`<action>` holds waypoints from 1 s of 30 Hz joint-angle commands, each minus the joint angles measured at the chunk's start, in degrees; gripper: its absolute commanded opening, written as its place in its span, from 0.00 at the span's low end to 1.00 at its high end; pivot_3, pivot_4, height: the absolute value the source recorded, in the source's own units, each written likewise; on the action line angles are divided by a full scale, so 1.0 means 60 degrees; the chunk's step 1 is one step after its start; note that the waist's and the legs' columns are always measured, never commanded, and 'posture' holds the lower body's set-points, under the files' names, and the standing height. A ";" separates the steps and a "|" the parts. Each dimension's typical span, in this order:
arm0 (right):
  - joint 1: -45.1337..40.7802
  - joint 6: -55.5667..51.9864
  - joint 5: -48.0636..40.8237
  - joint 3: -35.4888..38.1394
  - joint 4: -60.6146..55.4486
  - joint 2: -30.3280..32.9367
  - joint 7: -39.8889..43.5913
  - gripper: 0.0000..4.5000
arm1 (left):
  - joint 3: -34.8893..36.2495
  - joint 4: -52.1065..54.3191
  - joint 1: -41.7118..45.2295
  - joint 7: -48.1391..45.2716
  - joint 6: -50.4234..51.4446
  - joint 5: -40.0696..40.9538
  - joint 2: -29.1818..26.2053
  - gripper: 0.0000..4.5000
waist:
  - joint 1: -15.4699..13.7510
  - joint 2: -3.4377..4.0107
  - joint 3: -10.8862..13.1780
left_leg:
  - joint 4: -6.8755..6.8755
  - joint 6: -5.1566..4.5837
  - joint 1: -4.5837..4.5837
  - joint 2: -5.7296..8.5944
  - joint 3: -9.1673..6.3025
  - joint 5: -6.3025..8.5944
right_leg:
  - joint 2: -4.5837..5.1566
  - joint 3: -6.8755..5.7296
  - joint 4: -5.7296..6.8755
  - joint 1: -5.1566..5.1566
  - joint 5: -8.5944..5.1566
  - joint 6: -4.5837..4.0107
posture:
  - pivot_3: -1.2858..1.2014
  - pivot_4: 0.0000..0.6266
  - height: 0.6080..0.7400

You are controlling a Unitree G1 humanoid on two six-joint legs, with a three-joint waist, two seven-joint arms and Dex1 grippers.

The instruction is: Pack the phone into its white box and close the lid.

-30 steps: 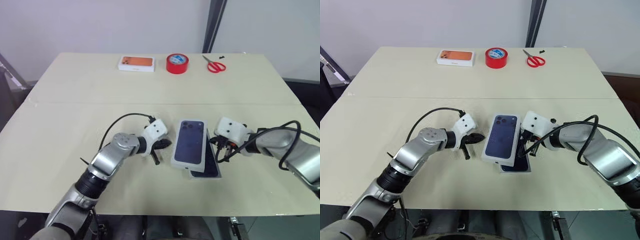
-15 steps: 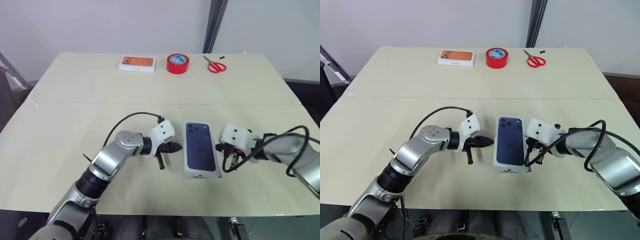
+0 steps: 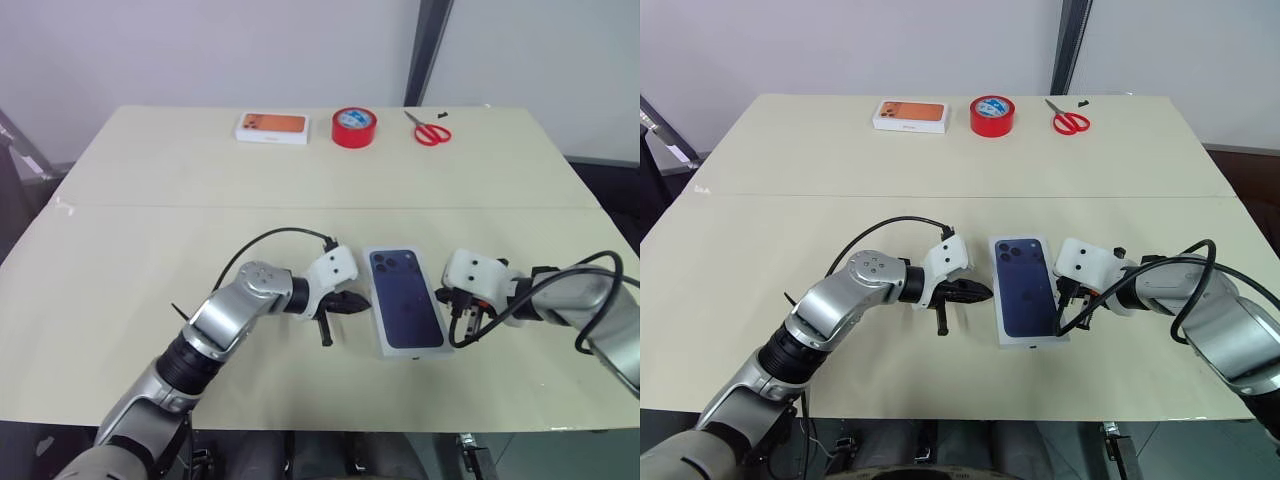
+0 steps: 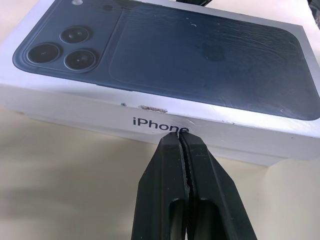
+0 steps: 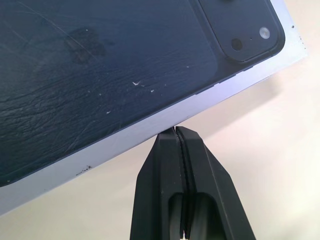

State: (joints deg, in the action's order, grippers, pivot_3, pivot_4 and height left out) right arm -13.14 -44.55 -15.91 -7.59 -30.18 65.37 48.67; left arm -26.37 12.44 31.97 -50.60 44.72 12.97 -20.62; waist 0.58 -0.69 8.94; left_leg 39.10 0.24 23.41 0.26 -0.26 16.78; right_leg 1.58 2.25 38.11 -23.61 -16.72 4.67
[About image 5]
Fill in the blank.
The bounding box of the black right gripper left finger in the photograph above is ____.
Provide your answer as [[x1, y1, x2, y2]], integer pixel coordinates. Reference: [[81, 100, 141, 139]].
[[129, 126, 186, 240]]

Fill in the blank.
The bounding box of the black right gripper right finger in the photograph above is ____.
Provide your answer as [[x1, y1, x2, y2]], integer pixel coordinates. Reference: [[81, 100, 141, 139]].
[[175, 125, 257, 240]]

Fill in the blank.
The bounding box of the dark blue smartphone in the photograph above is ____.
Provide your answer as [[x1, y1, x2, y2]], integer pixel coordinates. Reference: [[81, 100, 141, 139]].
[[0, 0, 287, 189]]

